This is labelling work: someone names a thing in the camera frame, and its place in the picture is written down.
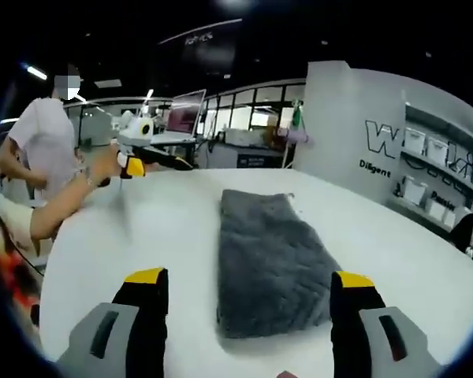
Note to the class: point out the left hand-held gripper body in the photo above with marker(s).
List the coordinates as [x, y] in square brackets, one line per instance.
[138, 132]

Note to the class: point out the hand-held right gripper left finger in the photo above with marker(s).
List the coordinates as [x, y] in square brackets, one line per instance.
[142, 338]

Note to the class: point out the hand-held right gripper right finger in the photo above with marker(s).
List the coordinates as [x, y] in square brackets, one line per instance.
[351, 338]

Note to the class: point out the grey fluffy towel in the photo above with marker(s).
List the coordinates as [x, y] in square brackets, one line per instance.
[264, 260]

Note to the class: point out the person's left hand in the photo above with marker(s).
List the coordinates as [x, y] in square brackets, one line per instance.
[104, 167]

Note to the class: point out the person's right hand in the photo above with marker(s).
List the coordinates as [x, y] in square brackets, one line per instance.
[286, 374]

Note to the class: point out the computer monitor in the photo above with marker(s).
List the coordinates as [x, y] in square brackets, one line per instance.
[185, 116]

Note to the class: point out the white table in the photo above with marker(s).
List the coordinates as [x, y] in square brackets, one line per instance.
[173, 220]

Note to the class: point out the person's printed clothing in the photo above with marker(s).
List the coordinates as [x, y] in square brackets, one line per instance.
[13, 275]

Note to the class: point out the white storage box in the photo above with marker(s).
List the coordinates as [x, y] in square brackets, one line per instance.
[414, 191]
[421, 141]
[435, 208]
[437, 150]

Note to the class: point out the white lettered partition panel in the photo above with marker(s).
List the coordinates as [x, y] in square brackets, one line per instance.
[339, 130]

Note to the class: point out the wall shelf unit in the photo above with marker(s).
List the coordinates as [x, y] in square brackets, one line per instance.
[449, 173]

